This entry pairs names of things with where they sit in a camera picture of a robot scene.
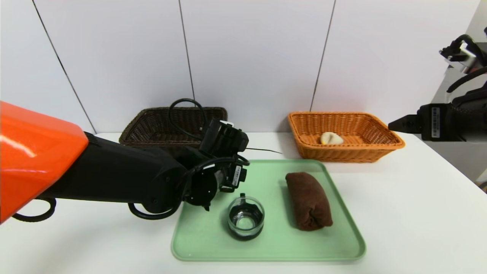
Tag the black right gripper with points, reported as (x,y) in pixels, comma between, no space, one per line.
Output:
(435,120)

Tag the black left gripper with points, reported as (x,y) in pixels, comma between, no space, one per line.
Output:
(238,175)

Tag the glass cup with black base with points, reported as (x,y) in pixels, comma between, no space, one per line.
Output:
(246,220)

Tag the brown towel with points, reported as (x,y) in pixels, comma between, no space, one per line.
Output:
(308,201)

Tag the yellow-topped egg tart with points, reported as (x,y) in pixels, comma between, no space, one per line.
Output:
(331,139)

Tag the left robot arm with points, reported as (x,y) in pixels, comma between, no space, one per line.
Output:
(114,171)

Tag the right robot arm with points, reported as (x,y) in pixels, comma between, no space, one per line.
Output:
(477,114)

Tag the orange wicker basket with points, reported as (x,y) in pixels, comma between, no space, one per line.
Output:
(342,154)

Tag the dark brown wicker basket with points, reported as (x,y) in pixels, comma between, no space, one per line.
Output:
(152,125)

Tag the thin black zip tie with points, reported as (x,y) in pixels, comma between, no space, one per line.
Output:
(266,151)

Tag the light green plastic tray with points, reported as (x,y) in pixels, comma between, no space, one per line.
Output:
(205,243)

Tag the black left camera bracket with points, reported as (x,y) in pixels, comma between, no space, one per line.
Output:
(224,139)

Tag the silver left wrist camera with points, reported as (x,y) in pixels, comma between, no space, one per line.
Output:
(227,123)

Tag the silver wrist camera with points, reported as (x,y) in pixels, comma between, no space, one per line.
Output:
(227,123)
(462,61)

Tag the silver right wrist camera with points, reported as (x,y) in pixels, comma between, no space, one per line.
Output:
(462,61)

